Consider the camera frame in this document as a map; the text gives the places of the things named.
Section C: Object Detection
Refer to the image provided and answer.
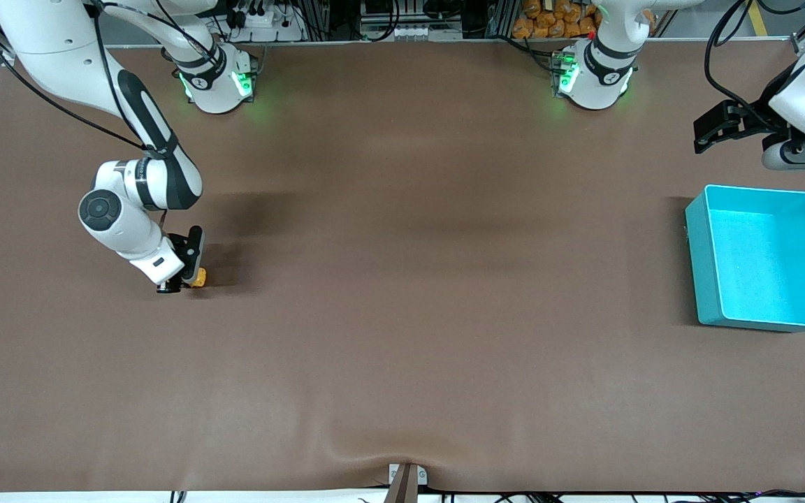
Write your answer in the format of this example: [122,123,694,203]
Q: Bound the teal plastic storage bin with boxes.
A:
[685,184,805,333]

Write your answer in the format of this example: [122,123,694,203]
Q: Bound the orange snack pile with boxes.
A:
[512,0,602,40]

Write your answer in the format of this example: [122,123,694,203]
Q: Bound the brown table mat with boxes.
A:
[0,38,805,493]

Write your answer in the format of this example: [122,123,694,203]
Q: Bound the white power strip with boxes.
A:
[224,0,305,43]

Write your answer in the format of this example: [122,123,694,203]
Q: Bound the white connector block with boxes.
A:
[361,21,463,41]

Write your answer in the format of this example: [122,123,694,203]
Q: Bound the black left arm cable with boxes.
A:
[705,0,788,130]

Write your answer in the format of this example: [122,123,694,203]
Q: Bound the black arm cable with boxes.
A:
[0,0,222,151]
[705,0,788,130]

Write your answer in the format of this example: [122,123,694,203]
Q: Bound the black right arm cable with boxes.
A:
[0,0,222,151]

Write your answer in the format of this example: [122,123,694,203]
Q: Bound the grey metal clamp bracket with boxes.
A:
[387,462,428,503]

